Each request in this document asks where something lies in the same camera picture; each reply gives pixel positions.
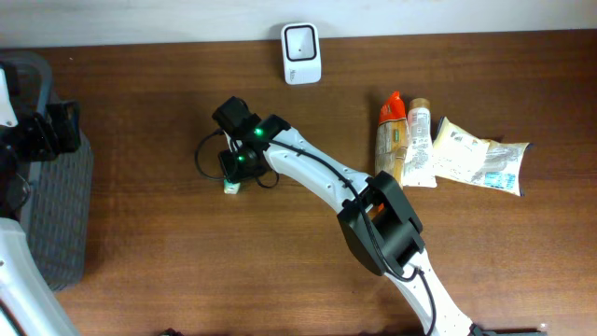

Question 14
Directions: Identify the green white tissue pack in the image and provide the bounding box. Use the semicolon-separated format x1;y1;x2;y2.
224;180;241;194

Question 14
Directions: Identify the orange spaghetti pack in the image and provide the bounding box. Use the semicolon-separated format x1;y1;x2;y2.
375;91;408;186

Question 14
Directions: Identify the white tube gold cap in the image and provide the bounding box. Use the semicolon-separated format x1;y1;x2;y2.
402;98;437;188

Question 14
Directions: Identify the yellow white snack bag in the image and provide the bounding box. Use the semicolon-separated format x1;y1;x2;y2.
433;117;532;197

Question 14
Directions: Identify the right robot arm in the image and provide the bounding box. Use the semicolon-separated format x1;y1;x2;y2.
213;97;479;336

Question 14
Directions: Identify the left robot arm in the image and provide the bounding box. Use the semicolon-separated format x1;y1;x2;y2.
1;62;80;335

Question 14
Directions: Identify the white barcode scanner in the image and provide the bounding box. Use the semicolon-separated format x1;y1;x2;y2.
280;22;322;85

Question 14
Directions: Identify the dark grey mesh basket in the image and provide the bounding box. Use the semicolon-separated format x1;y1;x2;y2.
1;51;93;291

